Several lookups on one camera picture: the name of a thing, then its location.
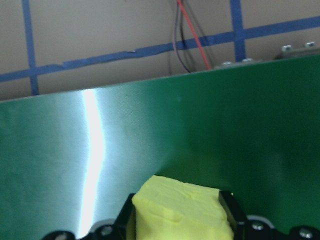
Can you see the yellow foam block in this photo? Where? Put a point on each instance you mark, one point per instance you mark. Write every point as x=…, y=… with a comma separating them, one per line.
x=180, y=212

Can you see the green conveyor belt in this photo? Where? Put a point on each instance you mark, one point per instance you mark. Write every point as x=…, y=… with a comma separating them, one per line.
x=200, y=125

